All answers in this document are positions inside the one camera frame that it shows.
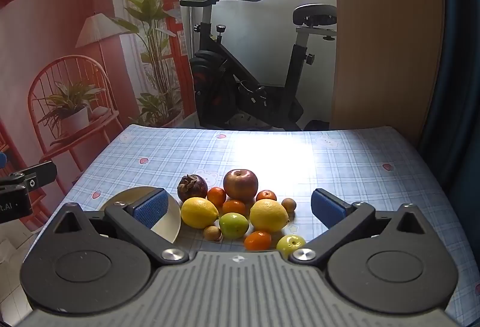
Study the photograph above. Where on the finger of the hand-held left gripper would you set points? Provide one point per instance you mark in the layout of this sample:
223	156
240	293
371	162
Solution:
39	175

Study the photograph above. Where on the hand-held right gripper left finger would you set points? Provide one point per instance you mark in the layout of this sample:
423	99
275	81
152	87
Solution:
152	209

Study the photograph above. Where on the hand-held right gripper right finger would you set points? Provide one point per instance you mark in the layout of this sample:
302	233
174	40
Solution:
328	209

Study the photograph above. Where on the cream round plate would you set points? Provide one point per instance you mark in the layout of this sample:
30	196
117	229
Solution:
169	221

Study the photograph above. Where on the dark purple mangosteen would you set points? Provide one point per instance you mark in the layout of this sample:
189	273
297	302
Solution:
192	187

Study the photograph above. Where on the yellow lemon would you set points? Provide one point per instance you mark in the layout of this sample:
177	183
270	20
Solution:
198	212
268	215

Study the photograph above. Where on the small green fruit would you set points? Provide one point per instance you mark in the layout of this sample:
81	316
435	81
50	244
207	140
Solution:
233	224
290	244

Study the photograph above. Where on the small brown longan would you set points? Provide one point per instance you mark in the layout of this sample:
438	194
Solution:
212	233
288	205

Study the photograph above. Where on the orange tangerine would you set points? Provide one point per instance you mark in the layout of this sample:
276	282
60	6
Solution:
234	207
257	241
266	195
216	196

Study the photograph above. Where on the red apple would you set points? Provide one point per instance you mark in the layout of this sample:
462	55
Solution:
240	183

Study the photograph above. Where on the blue plaid tablecloth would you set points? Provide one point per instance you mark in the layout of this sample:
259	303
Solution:
337	169

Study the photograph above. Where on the black shoes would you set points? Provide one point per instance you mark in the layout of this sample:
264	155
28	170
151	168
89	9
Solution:
317	125

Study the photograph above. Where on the black exercise bike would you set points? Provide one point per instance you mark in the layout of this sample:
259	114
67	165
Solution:
221	79

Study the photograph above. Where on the wooden cabinet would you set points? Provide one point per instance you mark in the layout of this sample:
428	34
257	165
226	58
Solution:
386	31

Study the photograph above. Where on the dark blue curtain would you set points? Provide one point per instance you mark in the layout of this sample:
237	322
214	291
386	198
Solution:
459	68

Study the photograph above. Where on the printed room wall backdrop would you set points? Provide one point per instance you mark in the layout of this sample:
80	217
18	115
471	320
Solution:
56	12

